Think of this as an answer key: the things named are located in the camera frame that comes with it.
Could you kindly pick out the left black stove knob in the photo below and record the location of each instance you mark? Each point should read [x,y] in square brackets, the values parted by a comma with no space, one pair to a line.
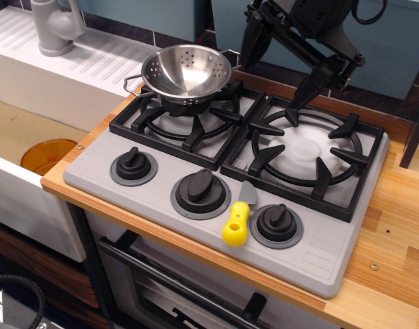
[133,168]

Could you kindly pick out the white toy sink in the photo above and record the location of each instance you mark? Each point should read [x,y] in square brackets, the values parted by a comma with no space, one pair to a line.
[43,98]

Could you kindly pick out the grey toy stove top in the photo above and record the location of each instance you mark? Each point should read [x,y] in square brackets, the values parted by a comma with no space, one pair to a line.
[317,262]

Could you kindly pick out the right black burner grate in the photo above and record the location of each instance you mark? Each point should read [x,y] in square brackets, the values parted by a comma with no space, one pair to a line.
[327,162]

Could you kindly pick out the black stove knob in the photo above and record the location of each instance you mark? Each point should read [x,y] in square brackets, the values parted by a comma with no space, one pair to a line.
[200,196]
[133,168]
[276,227]

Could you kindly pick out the yellow handled toy knife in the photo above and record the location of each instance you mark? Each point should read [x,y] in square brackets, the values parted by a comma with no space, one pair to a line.
[235,232]

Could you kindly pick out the black burner grate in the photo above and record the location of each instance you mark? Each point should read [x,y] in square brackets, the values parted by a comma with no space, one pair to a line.
[327,162]
[204,135]

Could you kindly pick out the middle black stove knob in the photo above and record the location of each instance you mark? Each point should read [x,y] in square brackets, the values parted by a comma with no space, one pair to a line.
[200,196]

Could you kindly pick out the right black stove knob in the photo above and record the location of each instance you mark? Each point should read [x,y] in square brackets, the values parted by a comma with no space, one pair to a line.
[276,227]

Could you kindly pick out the orange plastic plate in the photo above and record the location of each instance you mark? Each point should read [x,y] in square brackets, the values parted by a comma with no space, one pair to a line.
[45,155]

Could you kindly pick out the toy oven door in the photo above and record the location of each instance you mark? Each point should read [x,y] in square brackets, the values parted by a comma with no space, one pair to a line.
[165,289]

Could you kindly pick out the stainless steel colander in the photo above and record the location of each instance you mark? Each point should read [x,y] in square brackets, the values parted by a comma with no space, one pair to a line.
[185,74]

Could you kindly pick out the dark wooden post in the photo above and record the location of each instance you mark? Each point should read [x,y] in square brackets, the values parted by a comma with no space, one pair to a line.
[411,144]

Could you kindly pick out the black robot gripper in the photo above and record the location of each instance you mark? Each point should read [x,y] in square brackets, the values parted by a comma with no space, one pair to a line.
[311,30]

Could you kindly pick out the grey toy faucet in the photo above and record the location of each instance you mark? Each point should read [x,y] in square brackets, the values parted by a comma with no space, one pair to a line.
[56,29]

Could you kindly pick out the left black burner grate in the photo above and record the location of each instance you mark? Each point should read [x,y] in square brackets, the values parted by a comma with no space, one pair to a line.
[204,135]

